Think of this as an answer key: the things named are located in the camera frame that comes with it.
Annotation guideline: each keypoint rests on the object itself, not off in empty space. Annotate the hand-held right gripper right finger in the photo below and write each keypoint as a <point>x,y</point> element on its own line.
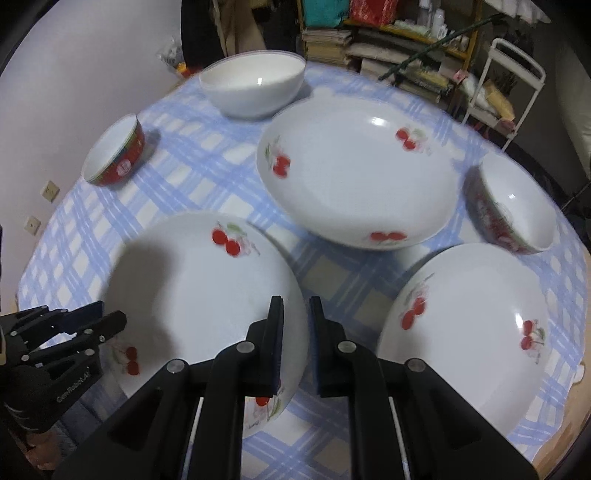
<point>318,360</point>

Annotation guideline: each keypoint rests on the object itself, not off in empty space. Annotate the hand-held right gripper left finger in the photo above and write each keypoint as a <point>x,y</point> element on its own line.
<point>274,350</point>

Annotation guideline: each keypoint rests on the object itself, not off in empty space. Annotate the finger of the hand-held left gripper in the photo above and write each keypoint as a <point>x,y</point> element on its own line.
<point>85,311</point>
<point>108,325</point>

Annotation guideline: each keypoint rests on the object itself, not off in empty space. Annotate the white cherry print plate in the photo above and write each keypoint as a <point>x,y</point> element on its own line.
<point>184,286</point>
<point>471,323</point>
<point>346,175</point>

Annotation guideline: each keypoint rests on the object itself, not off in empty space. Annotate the small red patterned bowl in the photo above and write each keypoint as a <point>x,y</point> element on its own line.
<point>517,203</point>
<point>108,152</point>

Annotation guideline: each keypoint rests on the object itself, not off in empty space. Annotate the large white bowl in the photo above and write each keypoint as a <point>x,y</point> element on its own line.
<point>258,92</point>

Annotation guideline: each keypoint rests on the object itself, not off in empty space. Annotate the person's left hand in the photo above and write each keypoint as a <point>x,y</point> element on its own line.
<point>44,454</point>

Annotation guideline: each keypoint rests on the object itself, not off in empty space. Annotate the blue checked tablecloth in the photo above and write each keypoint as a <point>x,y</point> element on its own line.
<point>207,184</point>

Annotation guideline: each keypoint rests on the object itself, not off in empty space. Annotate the clear plastic bag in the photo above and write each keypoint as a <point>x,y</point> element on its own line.
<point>170,54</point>

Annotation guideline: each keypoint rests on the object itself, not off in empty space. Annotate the pile of papers and booklets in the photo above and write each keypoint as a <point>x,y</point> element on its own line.
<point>415,76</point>

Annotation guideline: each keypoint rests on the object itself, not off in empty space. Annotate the dark hanging clothing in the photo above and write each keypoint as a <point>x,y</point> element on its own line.
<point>201,32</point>

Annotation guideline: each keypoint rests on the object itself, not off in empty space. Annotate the stack of old books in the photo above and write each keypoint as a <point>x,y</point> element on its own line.
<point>325,46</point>

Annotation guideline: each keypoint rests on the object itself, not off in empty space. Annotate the beige box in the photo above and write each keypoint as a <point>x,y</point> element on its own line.
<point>498,99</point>

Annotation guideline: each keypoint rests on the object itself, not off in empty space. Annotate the beige hanging coat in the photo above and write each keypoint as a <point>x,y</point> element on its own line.
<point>258,25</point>

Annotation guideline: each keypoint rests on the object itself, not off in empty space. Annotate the green pole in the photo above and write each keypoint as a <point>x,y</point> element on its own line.
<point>429,48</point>

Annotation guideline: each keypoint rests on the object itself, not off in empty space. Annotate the yellow storage shelf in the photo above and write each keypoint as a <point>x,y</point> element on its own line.
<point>461,53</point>

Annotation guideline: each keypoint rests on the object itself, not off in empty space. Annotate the teal box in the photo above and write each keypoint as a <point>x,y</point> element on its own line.
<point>325,11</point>

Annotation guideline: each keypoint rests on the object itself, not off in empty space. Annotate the red bag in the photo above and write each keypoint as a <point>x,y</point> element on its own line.
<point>371,11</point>

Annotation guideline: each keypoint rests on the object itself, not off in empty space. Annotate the white softbox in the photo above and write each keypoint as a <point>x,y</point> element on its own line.
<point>575,110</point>

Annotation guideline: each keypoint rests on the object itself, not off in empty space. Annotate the white metal cart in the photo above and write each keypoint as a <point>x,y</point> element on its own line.
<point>538,74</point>

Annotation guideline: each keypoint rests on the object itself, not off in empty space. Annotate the beige wall socket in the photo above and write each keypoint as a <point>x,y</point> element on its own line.
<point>51,191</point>
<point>32,225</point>

